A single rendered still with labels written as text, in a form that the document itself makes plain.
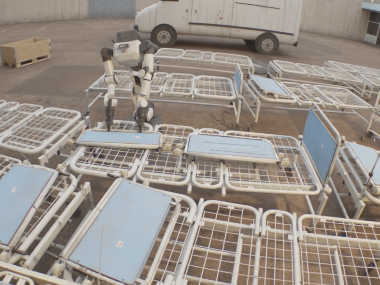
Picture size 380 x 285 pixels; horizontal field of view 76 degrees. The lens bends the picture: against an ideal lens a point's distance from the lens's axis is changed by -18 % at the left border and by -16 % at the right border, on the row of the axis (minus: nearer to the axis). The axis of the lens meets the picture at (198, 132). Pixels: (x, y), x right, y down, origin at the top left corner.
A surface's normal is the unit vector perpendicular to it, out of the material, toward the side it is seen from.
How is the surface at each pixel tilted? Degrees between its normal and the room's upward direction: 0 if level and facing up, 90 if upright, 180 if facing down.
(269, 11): 88
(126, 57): 100
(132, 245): 7
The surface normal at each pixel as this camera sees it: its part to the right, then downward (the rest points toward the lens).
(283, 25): 0.07, 0.43
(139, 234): 0.20, -0.86
